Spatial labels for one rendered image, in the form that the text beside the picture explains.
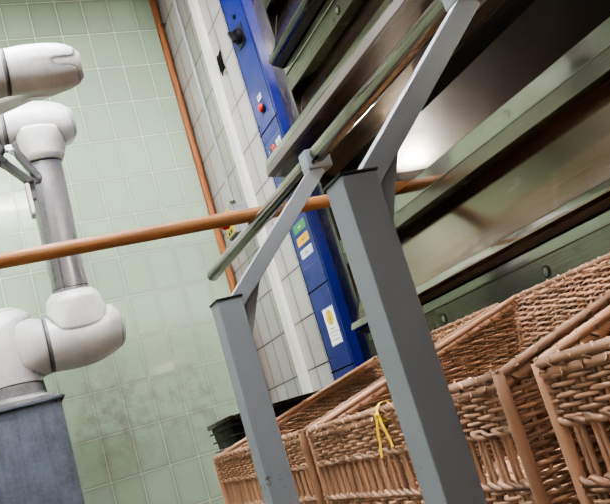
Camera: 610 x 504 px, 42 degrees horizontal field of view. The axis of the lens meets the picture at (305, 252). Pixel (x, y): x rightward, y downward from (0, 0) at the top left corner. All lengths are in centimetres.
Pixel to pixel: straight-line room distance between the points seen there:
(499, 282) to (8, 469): 129
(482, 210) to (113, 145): 178
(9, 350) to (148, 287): 79
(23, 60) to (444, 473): 135
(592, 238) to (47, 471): 144
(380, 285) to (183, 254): 223
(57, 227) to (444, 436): 170
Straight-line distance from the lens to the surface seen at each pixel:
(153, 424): 278
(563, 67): 137
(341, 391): 194
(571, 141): 139
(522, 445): 79
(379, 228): 75
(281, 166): 204
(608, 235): 134
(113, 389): 278
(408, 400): 73
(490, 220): 155
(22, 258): 156
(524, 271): 151
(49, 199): 230
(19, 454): 216
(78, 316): 223
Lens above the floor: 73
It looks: 12 degrees up
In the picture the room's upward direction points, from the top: 17 degrees counter-clockwise
